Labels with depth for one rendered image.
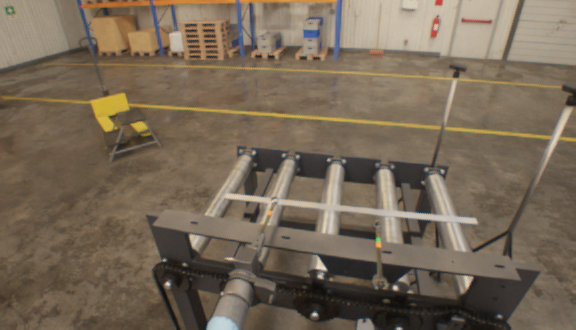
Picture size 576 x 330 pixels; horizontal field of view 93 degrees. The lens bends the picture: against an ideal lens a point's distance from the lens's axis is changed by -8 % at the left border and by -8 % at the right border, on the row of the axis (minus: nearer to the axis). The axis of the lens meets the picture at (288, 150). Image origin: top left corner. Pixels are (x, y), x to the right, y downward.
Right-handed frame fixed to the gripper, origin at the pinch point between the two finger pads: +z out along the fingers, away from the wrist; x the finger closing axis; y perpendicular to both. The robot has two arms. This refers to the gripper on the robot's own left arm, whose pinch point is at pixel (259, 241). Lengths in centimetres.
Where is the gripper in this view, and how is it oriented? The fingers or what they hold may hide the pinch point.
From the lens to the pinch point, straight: 92.8
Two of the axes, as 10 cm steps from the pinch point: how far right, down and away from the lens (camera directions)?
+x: 0.1, 8.7, 5.0
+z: 2.1, -4.9, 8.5
